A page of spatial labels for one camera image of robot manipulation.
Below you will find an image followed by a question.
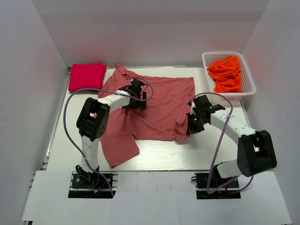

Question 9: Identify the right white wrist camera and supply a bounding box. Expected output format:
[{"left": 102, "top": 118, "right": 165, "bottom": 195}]
[{"left": 189, "top": 102, "right": 197, "bottom": 115}]

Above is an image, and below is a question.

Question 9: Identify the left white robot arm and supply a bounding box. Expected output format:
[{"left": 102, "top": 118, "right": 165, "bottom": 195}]
[{"left": 76, "top": 79, "right": 147, "bottom": 187}]

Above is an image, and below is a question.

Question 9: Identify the folded magenta t-shirt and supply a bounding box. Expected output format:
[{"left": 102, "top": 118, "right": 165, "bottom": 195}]
[{"left": 68, "top": 62, "right": 107, "bottom": 92}]

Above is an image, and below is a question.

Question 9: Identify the orange crumpled t-shirt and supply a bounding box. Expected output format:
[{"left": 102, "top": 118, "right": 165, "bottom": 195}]
[{"left": 207, "top": 55, "right": 243, "bottom": 93}]

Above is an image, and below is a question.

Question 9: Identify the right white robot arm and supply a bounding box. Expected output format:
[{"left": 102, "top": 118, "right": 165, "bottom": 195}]
[{"left": 187, "top": 95, "right": 278, "bottom": 187}]

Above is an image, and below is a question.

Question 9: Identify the white plastic mesh basket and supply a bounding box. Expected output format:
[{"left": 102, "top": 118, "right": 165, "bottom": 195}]
[{"left": 202, "top": 52, "right": 256, "bottom": 99}]

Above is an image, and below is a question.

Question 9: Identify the salmon pink t-shirt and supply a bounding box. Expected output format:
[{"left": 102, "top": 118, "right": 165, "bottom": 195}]
[{"left": 98, "top": 64, "right": 195, "bottom": 168}]

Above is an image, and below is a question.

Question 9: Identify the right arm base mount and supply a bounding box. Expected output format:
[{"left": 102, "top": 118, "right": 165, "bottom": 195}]
[{"left": 191, "top": 171, "right": 242, "bottom": 200}]

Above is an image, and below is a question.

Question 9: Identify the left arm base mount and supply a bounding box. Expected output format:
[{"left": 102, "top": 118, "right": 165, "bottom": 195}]
[{"left": 68, "top": 172, "right": 113, "bottom": 199}]

